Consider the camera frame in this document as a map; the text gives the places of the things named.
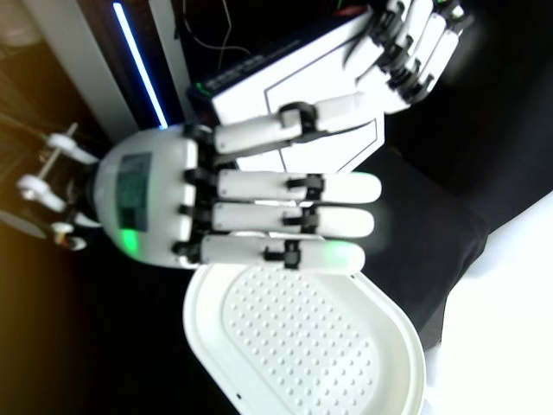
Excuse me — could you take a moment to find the white calculator box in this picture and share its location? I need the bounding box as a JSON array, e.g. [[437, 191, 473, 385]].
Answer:
[[186, 10, 386, 174]]

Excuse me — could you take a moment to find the blue white light strip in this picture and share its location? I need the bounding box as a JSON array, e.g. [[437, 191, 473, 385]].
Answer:
[[111, 2, 169, 130]]

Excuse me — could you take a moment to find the white robot body column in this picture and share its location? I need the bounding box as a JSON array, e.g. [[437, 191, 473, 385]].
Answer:
[[21, 0, 195, 137]]

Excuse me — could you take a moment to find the white dotted plastic tray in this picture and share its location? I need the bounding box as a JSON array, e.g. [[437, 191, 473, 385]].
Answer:
[[183, 261, 427, 415]]

